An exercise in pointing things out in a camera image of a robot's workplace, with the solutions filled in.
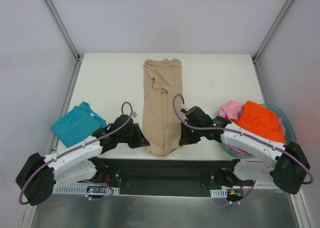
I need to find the right white cable duct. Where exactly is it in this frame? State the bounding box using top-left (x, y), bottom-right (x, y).
top-left (210, 188), bottom-right (228, 199)

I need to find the aluminium frame post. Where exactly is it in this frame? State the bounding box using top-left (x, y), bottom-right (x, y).
top-left (252, 0), bottom-right (295, 64)
top-left (43, 0), bottom-right (81, 61)

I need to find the pink t shirt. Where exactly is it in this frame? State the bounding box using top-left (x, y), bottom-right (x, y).
top-left (219, 100), bottom-right (244, 120)

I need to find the folded teal t shirt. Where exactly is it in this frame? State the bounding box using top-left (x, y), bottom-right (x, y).
top-left (51, 101), bottom-right (107, 148)

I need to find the beige t shirt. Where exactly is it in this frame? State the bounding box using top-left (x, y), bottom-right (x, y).
top-left (142, 59), bottom-right (183, 156)

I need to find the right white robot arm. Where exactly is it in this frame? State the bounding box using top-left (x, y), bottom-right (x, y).
top-left (179, 106), bottom-right (314, 195)

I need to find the white cable duct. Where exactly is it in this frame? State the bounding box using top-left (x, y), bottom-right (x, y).
top-left (210, 188), bottom-right (228, 199)
top-left (53, 184), bottom-right (120, 196)

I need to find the left aluminium frame post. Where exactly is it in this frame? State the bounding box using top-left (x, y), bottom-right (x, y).
top-left (43, 0), bottom-right (81, 61)

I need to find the right aluminium frame post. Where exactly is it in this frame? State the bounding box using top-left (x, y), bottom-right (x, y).
top-left (252, 0), bottom-right (295, 64)

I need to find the left white cable duct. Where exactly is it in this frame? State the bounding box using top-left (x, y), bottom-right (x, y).
top-left (53, 184), bottom-right (120, 196)

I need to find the aluminium front rail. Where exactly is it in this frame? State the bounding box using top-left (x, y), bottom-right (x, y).
top-left (31, 162), bottom-right (316, 189)

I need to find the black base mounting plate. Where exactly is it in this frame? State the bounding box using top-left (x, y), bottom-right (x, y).
top-left (91, 157), bottom-right (254, 197)

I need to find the translucent blue laundry basket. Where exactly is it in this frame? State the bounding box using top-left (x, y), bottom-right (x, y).
top-left (219, 100), bottom-right (297, 143)

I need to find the orange t shirt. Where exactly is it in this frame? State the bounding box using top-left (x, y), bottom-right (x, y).
top-left (228, 100), bottom-right (286, 144)

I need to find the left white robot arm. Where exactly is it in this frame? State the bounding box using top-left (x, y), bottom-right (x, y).
top-left (15, 114), bottom-right (150, 206)

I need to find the lavender t shirt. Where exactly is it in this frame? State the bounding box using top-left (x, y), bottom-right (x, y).
top-left (222, 104), bottom-right (297, 159)

